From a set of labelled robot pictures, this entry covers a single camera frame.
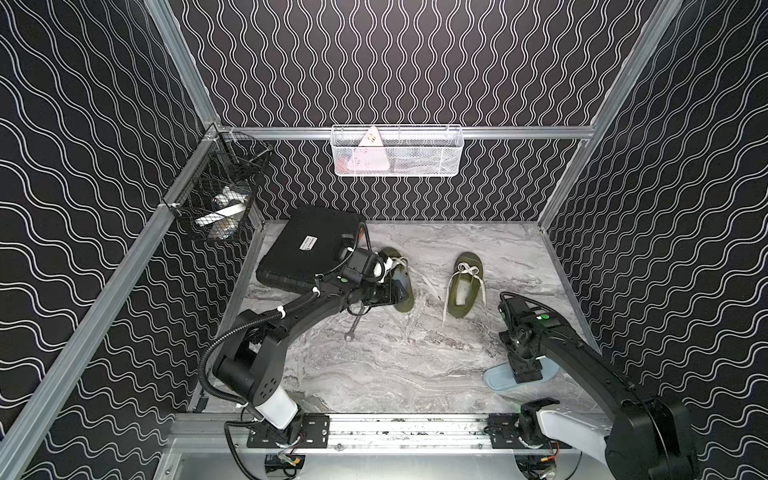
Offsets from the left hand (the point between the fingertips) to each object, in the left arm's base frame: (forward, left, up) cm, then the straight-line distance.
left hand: (402, 292), depth 84 cm
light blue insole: (-17, -29, -14) cm, 37 cm away
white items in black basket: (+9, +45, +21) cm, 51 cm away
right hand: (-12, -30, -10) cm, 34 cm away
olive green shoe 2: (+12, -21, -12) cm, 26 cm away
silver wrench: (-8, +15, -14) cm, 22 cm away
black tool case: (+20, +33, -7) cm, 39 cm away
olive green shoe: (+13, +1, -7) cm, 15 cm away
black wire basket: (+25, +59, +12) cm, 65 cm away
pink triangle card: (+34, +12, +21) cm, 42 cm away
